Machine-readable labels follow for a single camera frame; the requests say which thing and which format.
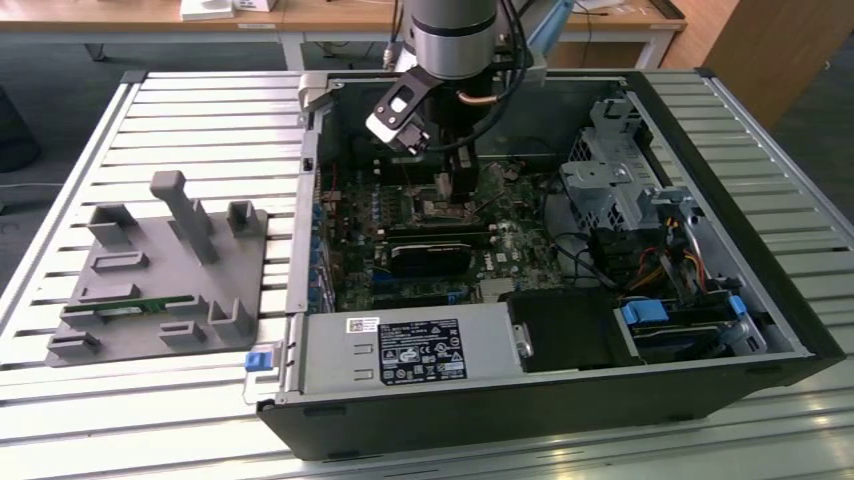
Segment blue disk carrier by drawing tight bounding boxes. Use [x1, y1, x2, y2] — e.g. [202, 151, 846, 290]
[618, 298, 671, 332]

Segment black PC case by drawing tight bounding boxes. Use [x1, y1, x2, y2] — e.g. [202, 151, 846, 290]
[255, 67, 850, 462]

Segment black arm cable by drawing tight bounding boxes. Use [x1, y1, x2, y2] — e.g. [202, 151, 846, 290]
[426, 0, 535, 154]

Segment wooden desk white legs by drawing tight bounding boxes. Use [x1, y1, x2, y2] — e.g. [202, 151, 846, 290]
[279, 0, 689, 71]
[0, 0, 288, 64]

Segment silver disk cage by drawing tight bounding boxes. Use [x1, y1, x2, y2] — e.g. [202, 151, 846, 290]
[558, 97, 673, 234]

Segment wooden cabinet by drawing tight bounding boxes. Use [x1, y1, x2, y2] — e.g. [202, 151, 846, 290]
[686, 0, 854, 130]

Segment grey case latch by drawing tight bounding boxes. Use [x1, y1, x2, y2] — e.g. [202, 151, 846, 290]
[295, 72, 346, 126]

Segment grey parts rack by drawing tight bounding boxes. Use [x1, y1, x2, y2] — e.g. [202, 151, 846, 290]
[41, 169, 272, 370]

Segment green RAM stick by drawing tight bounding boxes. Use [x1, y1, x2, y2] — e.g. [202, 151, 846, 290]
[61, 293, 202, 321]
[383, 227, 490, 246]

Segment silver chipset heatsink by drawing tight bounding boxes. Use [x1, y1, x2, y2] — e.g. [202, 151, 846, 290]
[478, 278, 523, 304]

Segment pale blue teach pendant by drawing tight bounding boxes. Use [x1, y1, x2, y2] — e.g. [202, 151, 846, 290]
[526, 0, 576, 55]

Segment black plastic shroud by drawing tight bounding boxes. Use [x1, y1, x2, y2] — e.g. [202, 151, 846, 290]
[504, 288, 635, 375]

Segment CPU socket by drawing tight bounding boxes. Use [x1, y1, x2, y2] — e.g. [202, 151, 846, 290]
[404, 187, 482, 225]

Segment yellow red power wires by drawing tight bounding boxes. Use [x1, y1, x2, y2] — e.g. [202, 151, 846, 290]
[626, 247, 709, 294]

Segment silver power supply unit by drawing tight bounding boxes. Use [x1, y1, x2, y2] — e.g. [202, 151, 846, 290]
[283, 302, 523, 399]

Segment green motherboard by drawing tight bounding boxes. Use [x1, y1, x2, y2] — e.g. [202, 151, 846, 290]
[312, 149, 568, 314]

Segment plain white box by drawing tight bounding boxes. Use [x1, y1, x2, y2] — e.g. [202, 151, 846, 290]
[179, 0, 236, 22]

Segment black graphics card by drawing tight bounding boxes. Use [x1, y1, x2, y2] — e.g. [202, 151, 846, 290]
[384, 241, 474, 277]

